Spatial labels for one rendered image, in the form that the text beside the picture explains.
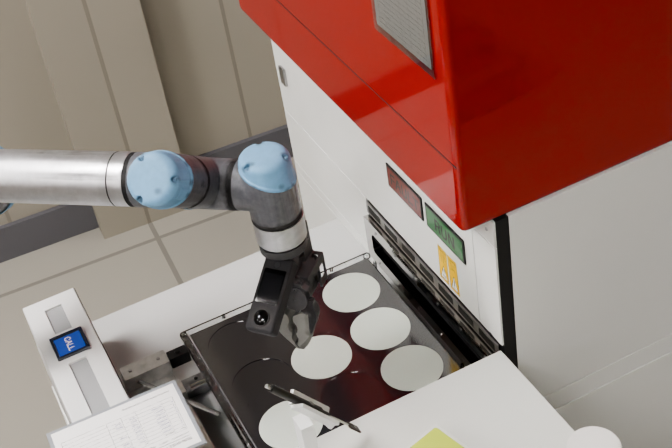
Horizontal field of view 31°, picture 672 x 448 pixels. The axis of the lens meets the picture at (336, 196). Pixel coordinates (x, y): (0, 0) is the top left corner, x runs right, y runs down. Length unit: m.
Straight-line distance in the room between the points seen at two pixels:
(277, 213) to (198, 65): 2.07
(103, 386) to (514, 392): 0.65
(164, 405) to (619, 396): 0.77
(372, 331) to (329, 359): 0.09
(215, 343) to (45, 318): 0.30
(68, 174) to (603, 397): 0.97
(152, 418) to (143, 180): 0.44
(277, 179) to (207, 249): 2.05
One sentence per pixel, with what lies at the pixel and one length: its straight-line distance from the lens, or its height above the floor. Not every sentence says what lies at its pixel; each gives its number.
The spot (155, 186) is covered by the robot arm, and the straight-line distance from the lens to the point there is 1.58.
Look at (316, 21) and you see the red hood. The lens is 1.92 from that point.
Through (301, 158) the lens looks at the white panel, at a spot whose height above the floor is 0.88.
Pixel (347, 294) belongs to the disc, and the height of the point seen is 0.90.
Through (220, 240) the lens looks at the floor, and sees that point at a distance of 3.72.
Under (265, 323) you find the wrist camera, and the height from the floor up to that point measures 1.12.
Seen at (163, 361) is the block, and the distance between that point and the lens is 2.05.
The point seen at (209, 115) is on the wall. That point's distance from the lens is 3.84.
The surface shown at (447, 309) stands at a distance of 1.99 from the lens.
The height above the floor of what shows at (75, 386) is 0.96.
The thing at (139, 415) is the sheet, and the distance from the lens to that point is 1.89.
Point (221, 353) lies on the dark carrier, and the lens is 2.05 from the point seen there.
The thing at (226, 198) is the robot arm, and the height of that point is 1.29.
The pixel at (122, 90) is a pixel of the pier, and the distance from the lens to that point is 3.60.
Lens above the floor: 2.31
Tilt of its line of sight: 37 degrees down
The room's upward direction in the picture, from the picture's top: 10 degrees counter-clockwise
